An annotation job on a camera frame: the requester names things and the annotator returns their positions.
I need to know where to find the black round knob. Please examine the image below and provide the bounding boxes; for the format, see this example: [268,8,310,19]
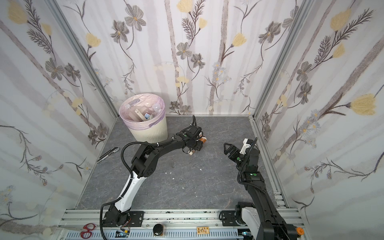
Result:
[153,224,165,237]

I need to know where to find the cream plastic waste bin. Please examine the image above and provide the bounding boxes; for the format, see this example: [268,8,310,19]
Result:
[129,117,168,144]

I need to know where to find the clear bottle red cap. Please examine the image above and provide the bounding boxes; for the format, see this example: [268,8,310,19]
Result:
[152,103,163,114]

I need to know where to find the clear bottle blue label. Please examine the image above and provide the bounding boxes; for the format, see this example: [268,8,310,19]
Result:
[144,112,155,121]

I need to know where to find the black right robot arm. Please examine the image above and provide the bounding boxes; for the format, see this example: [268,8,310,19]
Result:
[224,138,305,240]

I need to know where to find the red scissors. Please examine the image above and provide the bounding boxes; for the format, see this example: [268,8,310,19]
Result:
[80,223,97,240]

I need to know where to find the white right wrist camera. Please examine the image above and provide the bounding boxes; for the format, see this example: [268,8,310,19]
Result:
[240,139,253,155]

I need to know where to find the brown coffee bottle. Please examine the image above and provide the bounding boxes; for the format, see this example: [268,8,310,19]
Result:
[189,137,207,156]

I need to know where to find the pink bin liner bag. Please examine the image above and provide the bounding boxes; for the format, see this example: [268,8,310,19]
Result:
[119,94,166,131]

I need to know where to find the clear square bottle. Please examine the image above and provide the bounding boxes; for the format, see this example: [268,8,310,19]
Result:
[128,106,148,122]

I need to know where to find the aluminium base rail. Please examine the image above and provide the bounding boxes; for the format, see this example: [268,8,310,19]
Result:
[55,209,301,240]

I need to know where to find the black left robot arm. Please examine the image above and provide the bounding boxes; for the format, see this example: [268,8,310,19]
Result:
[99,115,204,240]

